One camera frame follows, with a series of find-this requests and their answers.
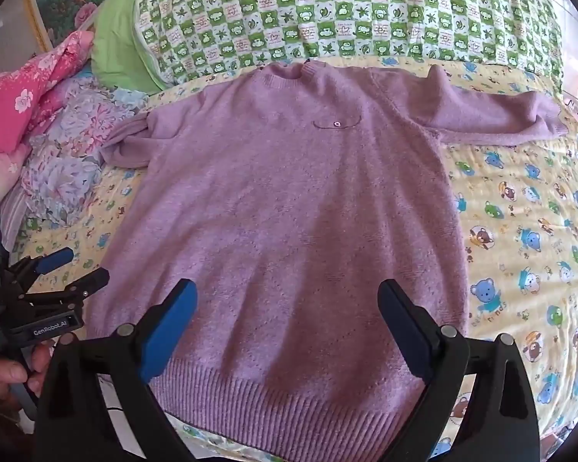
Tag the person's left hand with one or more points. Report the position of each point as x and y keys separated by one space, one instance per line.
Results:
x=5 y=375

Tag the blue floral cloth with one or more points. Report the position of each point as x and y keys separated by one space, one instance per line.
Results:
x=77 y=120

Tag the yellow bear print bedsheet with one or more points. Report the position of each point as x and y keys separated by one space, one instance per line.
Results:
x=525 y=202

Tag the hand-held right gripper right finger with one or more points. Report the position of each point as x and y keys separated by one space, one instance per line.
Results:
x=407 y=332

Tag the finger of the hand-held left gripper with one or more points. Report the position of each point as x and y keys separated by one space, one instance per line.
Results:
x=89 y=284
x=53 y=260

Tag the green pillow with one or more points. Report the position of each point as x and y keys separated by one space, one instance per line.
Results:
x=120 y=43

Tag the purple knit sweater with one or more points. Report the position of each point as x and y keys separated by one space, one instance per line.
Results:
x=289 y=202

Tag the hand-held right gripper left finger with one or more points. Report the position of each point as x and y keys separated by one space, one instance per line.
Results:
x=166 y=332

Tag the green checkered quilt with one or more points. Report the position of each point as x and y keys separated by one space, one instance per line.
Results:
x=366 y=9

